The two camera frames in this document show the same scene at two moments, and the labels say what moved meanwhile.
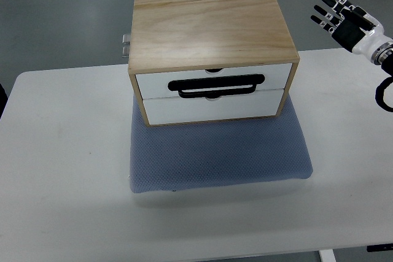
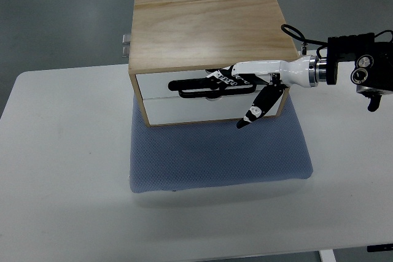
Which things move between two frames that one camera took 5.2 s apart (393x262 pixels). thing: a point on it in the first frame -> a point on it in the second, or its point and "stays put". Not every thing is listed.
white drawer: (155, 86) -> (223, 84)
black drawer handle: (215, 88) stays put
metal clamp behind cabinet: (126, 41) stays put
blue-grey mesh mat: (215, 154) stays put
